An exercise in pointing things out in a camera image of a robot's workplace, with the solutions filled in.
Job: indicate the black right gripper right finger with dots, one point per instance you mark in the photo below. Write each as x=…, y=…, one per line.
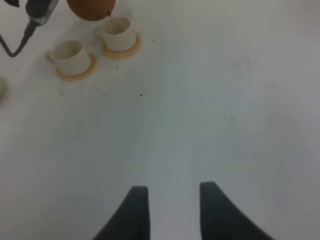
x=220, y=219

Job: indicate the orange saucer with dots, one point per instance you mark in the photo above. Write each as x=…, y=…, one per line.
x=72, y=78
x=123, y=54

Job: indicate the near orange saucer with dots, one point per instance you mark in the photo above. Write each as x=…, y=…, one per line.
x=72, y=78

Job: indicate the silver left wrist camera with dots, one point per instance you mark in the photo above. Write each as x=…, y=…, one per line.
x=40, y=10

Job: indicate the far orange saucer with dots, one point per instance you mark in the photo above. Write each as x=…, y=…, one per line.
x=123, y=54

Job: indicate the white teacup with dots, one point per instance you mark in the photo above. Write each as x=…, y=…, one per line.
x=70, y=57
x=117, y=33

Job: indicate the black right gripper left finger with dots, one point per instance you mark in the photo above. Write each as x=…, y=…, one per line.
x=131, y=221

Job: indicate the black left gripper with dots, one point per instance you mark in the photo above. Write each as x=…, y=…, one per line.
x=14, y=3

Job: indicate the far white teacup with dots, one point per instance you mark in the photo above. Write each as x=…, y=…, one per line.
x=117, y=33

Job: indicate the near white teacup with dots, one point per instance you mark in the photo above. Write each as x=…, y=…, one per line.
x=70, y=57

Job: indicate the brown round teapot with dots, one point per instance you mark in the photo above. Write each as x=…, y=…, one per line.
x=92, y=10

